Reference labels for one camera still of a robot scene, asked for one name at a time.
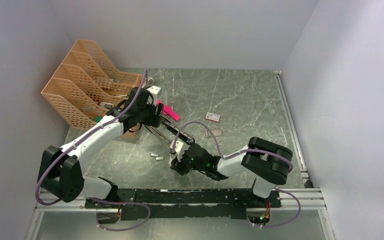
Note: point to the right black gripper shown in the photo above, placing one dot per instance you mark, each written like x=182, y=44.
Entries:
x=178, y=166

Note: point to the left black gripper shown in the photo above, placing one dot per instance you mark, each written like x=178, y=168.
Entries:
x=155, y=119

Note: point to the pink plastic staple remover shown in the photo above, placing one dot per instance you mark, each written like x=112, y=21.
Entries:
x=168, y=111

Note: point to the brown cardboard staple tray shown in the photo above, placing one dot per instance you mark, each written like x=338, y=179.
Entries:
x=215, y=132

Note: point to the red white staple box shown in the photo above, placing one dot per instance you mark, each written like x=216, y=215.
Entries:
x=212, y=117

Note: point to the beige black stapler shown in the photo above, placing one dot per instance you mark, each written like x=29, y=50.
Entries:
x=159, y=134

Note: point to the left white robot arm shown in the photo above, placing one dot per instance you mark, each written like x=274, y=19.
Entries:
x=62, y=169

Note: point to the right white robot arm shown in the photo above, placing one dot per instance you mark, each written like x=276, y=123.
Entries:
x=270, y=162

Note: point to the grey white device in organizer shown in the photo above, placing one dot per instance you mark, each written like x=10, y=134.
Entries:
x=149, y=82

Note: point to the silver tape dispenser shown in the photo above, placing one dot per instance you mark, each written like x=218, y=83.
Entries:
x=106, y=105

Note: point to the green round object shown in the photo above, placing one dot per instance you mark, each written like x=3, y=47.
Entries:
x=97, y=119

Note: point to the orange mesh file organizer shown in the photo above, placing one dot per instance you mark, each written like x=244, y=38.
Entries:
x=86, y=77

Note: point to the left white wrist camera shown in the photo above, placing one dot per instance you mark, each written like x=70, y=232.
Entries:
x=153, y=95

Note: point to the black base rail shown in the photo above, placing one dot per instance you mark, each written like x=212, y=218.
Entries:
x=185, y=203

